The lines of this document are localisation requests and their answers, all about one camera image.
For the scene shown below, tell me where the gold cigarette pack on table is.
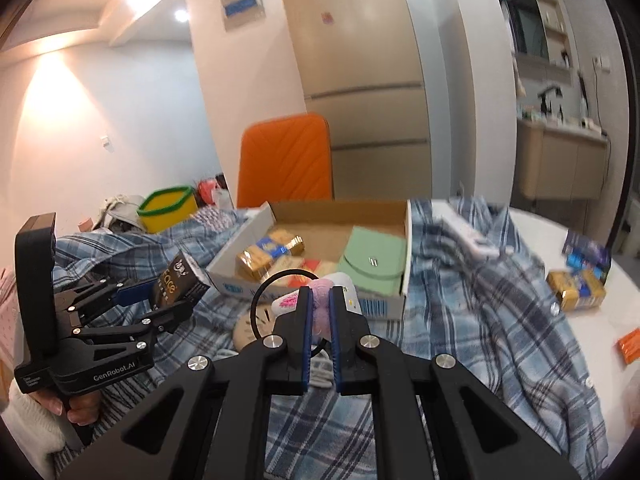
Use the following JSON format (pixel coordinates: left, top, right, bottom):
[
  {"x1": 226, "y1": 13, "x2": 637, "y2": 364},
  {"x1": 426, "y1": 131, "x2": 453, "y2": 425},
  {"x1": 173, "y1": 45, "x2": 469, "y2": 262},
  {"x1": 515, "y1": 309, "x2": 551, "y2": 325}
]
[{"x1": 547, "y1": 270, "x2": 606, "y2": 312}]

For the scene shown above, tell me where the light blue small pack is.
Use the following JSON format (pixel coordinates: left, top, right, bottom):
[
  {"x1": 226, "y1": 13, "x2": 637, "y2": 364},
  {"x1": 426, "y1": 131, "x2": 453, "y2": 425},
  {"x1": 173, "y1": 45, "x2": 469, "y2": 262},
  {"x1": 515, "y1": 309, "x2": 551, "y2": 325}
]
[{"x1": 566, "y1": 252, "x2": 597, "y2": 271}]

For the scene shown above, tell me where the red bag on floor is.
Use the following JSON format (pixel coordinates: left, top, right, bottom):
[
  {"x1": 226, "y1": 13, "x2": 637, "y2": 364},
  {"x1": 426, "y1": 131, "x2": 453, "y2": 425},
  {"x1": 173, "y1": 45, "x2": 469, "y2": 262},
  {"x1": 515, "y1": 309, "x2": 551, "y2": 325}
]
[{"x1": 196, "y1": 174, "x2": 227, "y2": 206}]

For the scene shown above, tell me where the red gold cigarette carton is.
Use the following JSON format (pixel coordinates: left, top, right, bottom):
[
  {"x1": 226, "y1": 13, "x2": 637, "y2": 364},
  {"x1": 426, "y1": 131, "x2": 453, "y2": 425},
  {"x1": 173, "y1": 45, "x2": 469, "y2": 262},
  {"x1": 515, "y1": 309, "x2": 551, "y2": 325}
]
[{"x1": 266, "y1": 255, "x2": 337, "y2": 288}]

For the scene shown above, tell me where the dark blue small box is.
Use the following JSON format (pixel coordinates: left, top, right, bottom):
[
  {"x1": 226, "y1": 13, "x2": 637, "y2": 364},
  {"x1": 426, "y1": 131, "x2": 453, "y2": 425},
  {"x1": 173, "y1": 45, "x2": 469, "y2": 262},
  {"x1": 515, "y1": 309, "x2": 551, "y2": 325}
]
[{"x1": 562, "y1": 231, "x2": 611, "y2": 271}]

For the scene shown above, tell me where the white remote control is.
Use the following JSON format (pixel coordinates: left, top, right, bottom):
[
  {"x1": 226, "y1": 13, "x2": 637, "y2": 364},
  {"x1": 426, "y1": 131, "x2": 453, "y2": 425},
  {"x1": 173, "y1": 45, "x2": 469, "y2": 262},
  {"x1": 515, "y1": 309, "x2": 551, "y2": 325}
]
[{"x1": 435, "y1": 209, "x2": 500, "y2": 261}]

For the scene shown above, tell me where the orange small box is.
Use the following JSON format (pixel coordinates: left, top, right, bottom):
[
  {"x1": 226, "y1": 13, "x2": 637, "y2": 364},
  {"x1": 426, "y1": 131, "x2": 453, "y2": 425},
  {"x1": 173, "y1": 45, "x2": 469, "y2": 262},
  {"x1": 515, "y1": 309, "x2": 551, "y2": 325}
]
[{"x1": 617, "y1": 328, "x2": 640, "y2": 365}]

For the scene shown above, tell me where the black cigarette box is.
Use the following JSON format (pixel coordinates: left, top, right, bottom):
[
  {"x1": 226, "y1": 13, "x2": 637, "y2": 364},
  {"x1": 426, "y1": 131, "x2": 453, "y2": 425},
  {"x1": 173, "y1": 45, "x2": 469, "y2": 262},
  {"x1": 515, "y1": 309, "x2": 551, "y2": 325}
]
[{"x1": 152, "y1": 252, "x2": 212, "y2": 309}]

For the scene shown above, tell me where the black faucet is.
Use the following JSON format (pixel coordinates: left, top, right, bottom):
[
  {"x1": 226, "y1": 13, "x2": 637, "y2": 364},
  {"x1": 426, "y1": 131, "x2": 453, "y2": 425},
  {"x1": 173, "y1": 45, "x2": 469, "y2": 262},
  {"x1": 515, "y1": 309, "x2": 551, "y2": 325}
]
[{"x1": 537, "y1": 84, "x2": 564, "y2": 114}]

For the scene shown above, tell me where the yellow blue cigarette pack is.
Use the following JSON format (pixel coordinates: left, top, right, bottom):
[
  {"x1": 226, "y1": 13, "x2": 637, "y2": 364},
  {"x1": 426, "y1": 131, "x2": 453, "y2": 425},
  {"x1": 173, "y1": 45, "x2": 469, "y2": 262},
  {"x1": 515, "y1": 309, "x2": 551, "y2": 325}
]
[{"x1": 236, "y1": 229, "x2": 305, "y2": 281}]

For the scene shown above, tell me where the yellow bin green rim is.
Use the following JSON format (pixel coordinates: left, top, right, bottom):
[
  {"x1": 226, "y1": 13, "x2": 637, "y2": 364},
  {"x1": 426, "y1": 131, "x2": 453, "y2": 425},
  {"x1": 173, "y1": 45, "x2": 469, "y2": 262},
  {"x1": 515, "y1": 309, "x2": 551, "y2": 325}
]
[{"x1": 137, "y1": 186, "x2": 198, "y2": 234}]

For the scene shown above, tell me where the green felt pouch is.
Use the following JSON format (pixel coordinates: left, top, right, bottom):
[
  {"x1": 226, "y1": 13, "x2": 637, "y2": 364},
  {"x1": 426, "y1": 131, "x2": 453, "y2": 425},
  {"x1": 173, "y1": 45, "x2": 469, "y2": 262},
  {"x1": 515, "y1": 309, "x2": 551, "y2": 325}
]
[{"x1": 337, "y1": 226, "x2": 407, "y2": 296}]

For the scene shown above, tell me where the cardboard tray box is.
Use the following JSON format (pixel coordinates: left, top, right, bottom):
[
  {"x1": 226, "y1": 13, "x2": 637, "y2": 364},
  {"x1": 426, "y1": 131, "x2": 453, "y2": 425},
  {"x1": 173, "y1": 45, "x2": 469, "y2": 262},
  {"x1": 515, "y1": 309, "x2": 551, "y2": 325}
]
[{"x1": 206, "y1": 200, "x2": 412, "y2": 300}]

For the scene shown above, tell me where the bathroom vanity cabinet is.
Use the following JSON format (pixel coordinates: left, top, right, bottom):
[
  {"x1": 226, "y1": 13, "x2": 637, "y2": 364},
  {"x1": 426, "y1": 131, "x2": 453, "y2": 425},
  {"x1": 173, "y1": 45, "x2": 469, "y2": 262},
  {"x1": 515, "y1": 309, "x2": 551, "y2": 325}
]
[{"x1": 515, "y1": 119, "x2": 608, "y2": 202}]

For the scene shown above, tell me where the bathroom mirror cabinet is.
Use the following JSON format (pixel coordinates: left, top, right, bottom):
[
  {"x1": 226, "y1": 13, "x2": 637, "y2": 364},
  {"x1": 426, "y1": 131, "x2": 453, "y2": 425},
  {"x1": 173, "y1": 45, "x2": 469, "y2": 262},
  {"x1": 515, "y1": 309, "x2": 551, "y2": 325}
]
[{"x1": 504, "y1": 0, "x2": 573, "y2": 84}]

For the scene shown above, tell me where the beige round perforated disc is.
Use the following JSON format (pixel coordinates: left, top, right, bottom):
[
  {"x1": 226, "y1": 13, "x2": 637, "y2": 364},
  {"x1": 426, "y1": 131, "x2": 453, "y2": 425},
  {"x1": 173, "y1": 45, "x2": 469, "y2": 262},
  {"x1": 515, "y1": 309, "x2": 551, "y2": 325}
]
[{"x1": 232, "y1": 304, "x2": 276, "y2": 352}]

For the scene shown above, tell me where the beige refrigerator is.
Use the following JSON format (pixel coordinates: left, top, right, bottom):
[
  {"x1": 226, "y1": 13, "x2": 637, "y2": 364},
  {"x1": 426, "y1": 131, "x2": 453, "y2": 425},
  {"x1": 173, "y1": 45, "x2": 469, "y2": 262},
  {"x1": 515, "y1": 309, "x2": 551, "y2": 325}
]
[{"x1": 283, "y1": 0, "x2": 432, "y2": 200}]

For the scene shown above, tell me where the orange chair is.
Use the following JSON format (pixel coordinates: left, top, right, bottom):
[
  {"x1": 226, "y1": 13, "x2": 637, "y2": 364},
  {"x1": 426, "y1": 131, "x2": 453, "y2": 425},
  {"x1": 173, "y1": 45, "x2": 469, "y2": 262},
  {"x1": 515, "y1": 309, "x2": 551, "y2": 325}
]
[{"x1": 236, "y1": 113, "x2": 334, "y2": 208}]

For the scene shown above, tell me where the person's left hand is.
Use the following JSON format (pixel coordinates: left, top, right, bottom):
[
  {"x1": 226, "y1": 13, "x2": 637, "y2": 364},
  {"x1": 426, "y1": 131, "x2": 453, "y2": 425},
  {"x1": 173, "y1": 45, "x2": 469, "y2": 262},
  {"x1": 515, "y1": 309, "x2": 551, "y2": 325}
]
[{"x1": 29, "y1": 389, "x2": 102, "y2": 426}]

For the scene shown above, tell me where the blue plaid shirt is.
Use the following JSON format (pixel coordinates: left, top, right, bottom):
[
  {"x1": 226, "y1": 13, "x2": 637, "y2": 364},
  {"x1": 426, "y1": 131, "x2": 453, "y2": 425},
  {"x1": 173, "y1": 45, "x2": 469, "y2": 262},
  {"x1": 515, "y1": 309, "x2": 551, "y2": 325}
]
[{"x1": 53, "y1": 198, "x2": 608, "y2": 479}]

